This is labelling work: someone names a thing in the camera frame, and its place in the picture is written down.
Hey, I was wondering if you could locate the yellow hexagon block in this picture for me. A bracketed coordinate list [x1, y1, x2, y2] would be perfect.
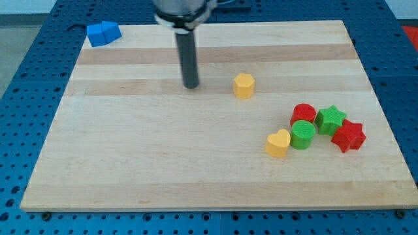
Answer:
[233, 73, 255, 99]

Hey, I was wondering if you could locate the yellow heart block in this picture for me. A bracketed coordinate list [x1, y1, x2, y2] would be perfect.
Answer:
[265, 129, 291, 158]

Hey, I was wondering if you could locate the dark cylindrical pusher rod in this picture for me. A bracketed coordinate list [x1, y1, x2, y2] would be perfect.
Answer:
[176, 31, 199, 89]

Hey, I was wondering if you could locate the wooden board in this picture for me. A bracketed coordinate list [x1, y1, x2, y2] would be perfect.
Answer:
[20, 20, 417, 212]

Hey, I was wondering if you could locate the red cylinder block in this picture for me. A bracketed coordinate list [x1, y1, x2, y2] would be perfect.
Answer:
[290, 103, 317, 125]

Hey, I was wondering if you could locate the green cylinder block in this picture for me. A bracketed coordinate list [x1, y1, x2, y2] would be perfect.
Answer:
[291, 120, 316, 150]

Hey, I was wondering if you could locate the green star block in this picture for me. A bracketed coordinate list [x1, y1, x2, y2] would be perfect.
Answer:
[314, 105, 347, 136]

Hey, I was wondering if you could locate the blue pentagon block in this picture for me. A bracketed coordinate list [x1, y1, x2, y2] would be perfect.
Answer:
[101, 21, 121, 44]

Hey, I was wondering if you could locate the blue cube block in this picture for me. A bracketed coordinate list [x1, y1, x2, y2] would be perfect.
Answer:
[87, 23, 106, 47]

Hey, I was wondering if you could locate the red star block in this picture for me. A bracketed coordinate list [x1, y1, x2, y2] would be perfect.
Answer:
[331, 119, 366, 153]

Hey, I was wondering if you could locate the red object at edge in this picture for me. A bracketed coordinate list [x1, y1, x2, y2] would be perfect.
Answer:
[402, 26, 418, 50]

